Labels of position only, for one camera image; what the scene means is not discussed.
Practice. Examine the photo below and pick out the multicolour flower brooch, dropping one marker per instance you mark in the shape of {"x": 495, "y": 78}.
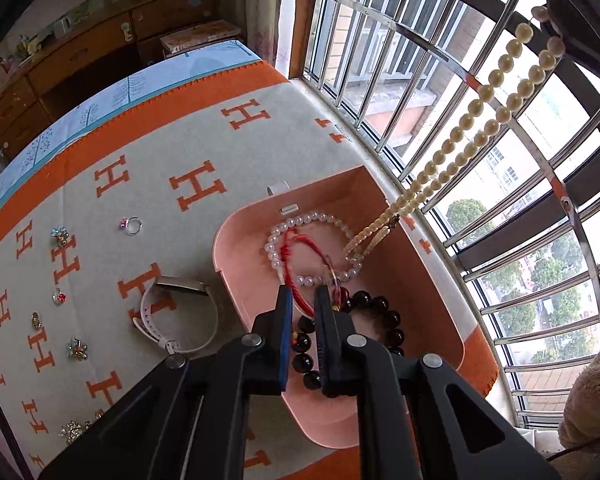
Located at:
{"x": 77, "y": 348}

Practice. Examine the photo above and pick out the wooden desk with drawers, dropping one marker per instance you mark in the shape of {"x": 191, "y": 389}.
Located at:
{"x": 75, "y": 55}

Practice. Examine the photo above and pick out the pink storage box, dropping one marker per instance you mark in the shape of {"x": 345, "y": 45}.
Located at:
{"x": 420, "y": 300}

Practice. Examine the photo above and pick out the orange and grey patterned blanket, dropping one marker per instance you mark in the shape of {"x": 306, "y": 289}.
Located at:
{"x": 180, "y": 135}

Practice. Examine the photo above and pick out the metal window grille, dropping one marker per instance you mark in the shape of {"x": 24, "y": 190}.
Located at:
{"x": 564, "y": 203}

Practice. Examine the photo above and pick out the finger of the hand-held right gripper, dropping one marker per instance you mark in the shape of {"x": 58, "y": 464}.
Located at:
{"x": 562, "y": 15}

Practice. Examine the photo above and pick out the beige curtain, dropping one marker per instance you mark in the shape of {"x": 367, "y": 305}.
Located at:
{"x": 267, "y": 20}

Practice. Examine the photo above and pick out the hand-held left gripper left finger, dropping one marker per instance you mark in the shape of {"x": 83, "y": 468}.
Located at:
{"x": 284, "y": 355}

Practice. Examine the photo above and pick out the beige plush toy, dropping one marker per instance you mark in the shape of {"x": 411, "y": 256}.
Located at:
{"x": 592, "y": 400}

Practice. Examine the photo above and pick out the blue flower brooch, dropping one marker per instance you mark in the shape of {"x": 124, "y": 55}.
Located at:
{"x": 60, "y": 236}

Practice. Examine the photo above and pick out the stack of orange cover books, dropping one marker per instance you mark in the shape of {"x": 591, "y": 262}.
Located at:
{"x": 200, "y": 35}

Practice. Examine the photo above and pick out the silver rhinestone brooch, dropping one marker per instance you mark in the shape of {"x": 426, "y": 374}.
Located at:
{"x": 75, "y": 431}

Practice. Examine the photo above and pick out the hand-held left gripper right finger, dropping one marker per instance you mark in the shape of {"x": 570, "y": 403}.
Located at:
{"x": 326, "y": 350}

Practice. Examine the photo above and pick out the small gold brooch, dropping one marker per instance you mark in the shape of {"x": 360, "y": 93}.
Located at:
{"x": 36, "y": 320}

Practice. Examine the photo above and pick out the blue tree print sheet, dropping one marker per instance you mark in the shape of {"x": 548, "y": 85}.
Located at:
{"x": 105, "y": 100}

